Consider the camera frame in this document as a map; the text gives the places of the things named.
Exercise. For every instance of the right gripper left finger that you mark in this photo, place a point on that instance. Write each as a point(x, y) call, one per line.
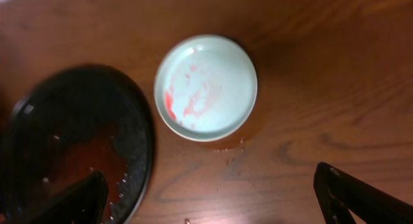
point(82, 203)

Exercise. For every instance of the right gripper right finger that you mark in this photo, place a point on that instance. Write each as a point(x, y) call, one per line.
point(340, 195)

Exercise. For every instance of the light blue plate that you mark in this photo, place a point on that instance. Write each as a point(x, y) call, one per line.
point(205, 88)

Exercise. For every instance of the round black tray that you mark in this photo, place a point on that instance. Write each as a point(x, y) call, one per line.
point(89, 118)

